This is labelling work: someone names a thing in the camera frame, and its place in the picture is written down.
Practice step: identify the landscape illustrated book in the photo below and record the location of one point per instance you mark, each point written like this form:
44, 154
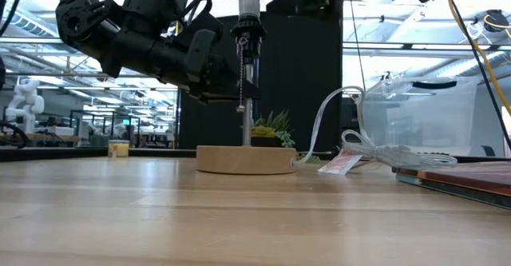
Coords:
471, 180

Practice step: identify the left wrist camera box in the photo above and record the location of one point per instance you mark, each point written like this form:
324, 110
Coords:
155, 2

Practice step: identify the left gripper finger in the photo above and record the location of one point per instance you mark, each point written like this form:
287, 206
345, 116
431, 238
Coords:
227, 90

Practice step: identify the clear plastic storage bin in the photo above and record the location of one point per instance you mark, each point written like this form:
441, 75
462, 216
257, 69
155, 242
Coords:
419, 118

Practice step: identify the black aluminium table frame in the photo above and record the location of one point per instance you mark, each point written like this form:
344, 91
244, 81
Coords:
60, 154

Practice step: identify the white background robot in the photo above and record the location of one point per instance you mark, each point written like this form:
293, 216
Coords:
26, 98

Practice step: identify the small glass candle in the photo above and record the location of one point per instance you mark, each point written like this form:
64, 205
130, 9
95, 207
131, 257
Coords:
119, 149

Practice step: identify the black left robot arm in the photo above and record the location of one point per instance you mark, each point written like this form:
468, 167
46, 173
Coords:
92, 22

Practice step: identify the wooden base lamp black socket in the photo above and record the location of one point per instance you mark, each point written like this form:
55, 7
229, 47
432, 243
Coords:
245, 160

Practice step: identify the small potted succulent plant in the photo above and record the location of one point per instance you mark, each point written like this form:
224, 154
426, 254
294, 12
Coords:
273, 132

